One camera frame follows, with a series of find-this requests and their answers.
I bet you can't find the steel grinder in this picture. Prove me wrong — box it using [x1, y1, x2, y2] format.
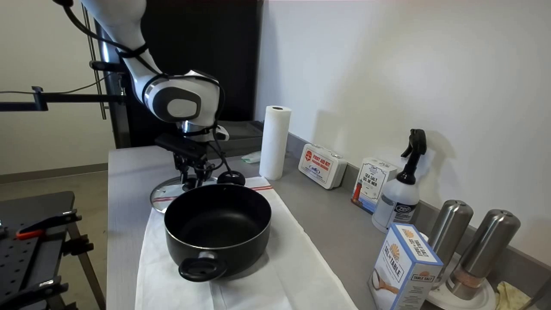
[428, 198, 476, 272]
[447, 208, 524, 301]

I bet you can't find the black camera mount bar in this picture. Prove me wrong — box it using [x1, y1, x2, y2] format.
[0, 84, 127, 114]

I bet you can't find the black perforated workbench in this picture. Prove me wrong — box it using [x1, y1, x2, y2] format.
[0, 190, 109, 310]

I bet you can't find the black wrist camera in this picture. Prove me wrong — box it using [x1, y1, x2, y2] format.
[154, 133, 213, 159]

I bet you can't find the stack of dark grey mats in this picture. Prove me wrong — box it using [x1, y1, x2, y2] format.
[216, 119, 266, 162]

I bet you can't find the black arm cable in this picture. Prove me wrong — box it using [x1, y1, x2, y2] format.
[53, 0, 152, 60]

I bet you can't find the blue and white carton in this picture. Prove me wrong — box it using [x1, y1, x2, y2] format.
[369, 222, 447, 310]

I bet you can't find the white round plate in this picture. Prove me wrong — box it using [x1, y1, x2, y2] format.
[430, 274, 500, 310]

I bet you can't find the black cooking pot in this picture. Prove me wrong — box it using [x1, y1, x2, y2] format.
[163, 169, 275, 284]

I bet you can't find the white paper towel roll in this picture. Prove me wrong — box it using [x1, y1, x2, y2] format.
[259, 103, 294, 183]

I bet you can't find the clear spray bottle black trigger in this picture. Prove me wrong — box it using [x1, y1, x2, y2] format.
[371, 128, 430, 234]

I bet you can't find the yellow cloth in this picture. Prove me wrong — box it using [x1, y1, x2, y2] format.
[495, 279, 536, 310]

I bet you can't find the black clamp with red handle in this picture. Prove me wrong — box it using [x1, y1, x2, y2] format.
[15, 210, 83, 241]

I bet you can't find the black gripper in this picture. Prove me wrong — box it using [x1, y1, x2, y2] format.
[175, 150, 220, 193]

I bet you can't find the white cloth with red stripes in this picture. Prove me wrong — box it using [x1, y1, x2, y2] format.
[133, 174, 361, 310]

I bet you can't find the glass lid with black knob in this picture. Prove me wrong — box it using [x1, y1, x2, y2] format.
[149, 174, 201, 215]

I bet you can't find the white box with red label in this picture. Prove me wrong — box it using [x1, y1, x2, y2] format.
[297, 141, 350, 191]

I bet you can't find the white carton with red print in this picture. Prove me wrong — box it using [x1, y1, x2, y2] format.
[350, 157, 402, 215]

